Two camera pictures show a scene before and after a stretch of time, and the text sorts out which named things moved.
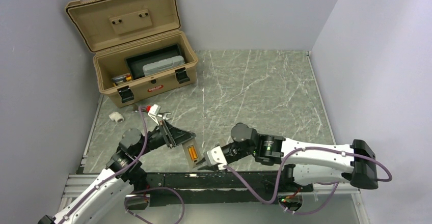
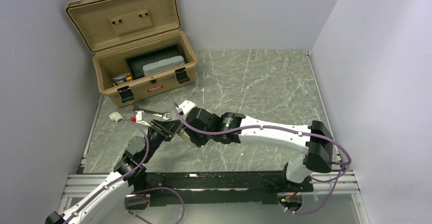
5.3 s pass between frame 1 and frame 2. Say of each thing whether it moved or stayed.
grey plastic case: stayed
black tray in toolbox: stayed
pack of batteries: stayed
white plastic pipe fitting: stayed
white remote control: moved
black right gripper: moved
